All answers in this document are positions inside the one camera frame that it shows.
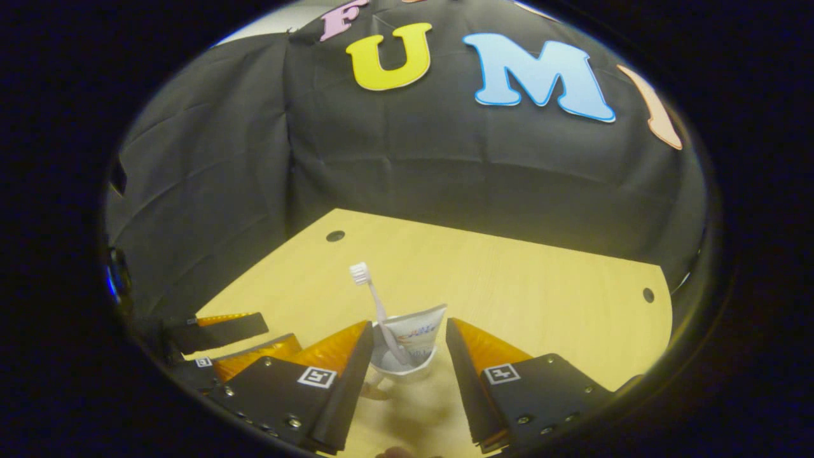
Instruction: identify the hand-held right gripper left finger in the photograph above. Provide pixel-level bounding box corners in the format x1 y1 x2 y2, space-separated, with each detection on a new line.
207 320 375 455

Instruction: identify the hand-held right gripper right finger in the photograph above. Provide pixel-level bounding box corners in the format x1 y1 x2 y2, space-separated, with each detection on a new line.
445 318 614 454

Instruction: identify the white cup with wooden handle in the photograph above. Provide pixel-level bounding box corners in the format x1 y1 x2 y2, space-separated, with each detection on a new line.
364 321 441 401

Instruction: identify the white toothpaste tube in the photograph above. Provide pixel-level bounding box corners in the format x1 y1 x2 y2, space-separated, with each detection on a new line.
385 303 448 364

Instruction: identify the white toothbrush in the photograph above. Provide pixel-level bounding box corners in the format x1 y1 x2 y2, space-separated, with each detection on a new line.
349 262 414 366

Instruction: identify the light wooden desktop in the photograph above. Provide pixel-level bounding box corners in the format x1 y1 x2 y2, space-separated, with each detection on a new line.
184 208 673 458

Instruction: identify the black backdrop cloth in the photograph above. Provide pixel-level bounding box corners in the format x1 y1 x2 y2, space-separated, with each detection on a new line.
105 0 708 319

